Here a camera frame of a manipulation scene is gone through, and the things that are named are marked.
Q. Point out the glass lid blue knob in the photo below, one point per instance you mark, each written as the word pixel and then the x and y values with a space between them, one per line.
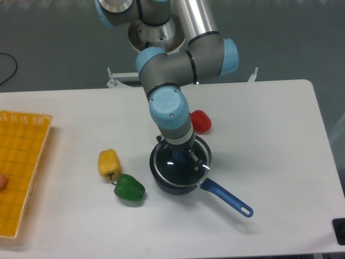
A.
pixel 176 169

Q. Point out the red bell pepper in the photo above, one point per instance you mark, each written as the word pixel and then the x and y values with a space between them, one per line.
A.
pixel 200 121

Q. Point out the yellow woven basket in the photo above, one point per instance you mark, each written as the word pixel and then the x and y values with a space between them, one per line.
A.
pixel 23 138

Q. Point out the black device at table edge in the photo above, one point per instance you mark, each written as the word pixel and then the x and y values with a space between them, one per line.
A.
pixel 339 229

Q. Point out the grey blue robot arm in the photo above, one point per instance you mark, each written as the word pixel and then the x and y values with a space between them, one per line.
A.
pixel 163 74

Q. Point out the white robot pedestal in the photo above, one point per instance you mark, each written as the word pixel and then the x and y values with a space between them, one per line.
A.
pixel 169 36

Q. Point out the yellow bell pepper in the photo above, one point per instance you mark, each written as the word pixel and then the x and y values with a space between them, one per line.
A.
pixel 109 165

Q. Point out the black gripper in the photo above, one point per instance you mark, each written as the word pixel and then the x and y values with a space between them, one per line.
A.
pixel 179 143

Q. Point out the dark blue saucepan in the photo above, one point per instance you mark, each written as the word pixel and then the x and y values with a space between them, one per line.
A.
pixel 210 186

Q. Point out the green bell pepper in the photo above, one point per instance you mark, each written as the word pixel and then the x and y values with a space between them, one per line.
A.
pixel 128 188

